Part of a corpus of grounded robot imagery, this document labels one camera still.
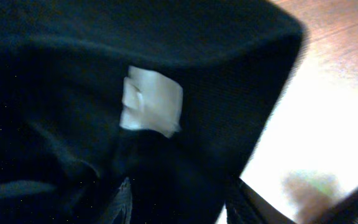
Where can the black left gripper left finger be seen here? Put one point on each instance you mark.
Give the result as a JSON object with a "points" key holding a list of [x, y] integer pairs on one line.
{"points": [[119, 208]]}

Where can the black t-shirt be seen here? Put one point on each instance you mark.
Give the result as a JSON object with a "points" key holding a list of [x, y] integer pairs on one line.
{"points": [[173, 95]]}

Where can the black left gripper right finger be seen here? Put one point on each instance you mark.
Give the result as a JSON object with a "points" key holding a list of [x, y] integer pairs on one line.
{"points": [[245, 206]]}

